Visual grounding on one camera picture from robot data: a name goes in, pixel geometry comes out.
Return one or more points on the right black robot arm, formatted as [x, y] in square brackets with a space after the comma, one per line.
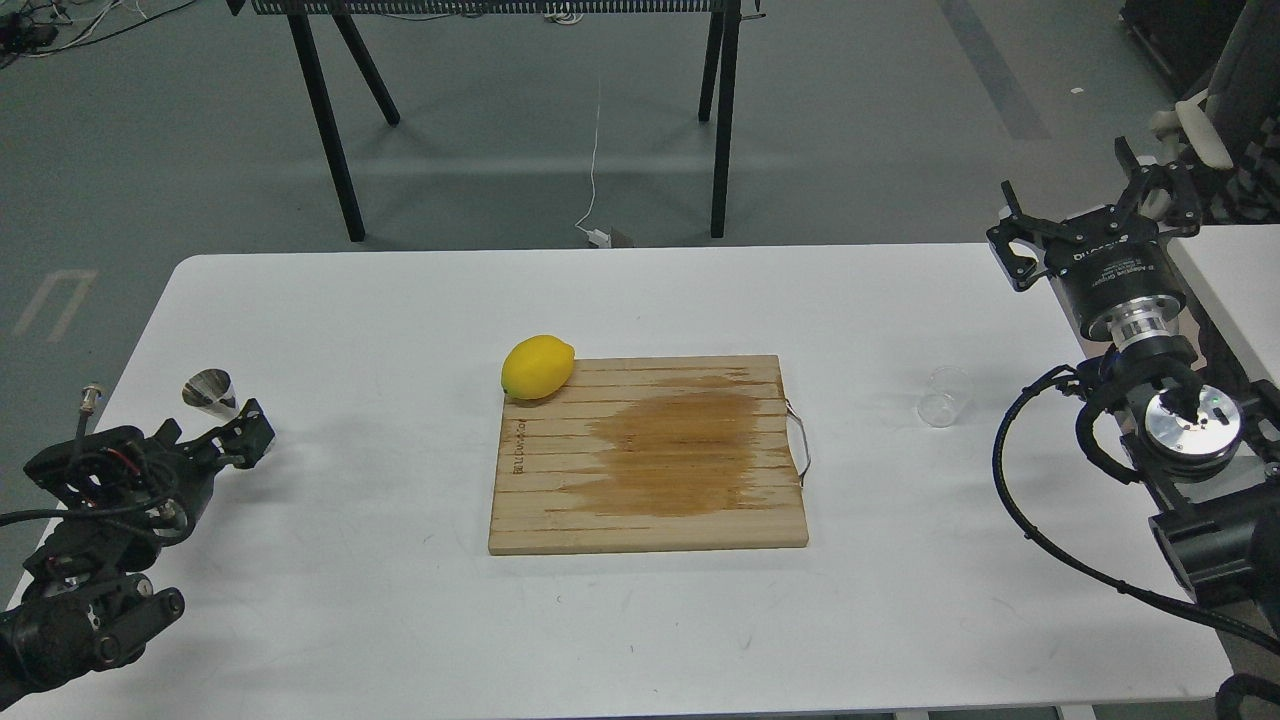
[1147, 418]

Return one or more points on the wooden cutting board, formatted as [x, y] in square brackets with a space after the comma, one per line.
[650, 454]

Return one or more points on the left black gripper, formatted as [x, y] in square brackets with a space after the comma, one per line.
[159, 482]

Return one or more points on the steel double jigger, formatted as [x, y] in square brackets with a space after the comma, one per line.
[212, 392]

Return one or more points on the white side table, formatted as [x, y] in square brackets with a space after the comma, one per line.
[1233, 270]

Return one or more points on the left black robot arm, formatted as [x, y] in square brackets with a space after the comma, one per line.
[89, 606]

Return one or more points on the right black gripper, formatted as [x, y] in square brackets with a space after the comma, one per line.
[1110, 258]

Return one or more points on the clear glass measuring cup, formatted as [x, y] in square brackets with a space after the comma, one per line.
[946, 396]

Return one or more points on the yellow lemon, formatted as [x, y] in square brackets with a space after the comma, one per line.
[537, 367]

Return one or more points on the white office chair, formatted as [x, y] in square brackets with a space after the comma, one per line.
[1233, 152]

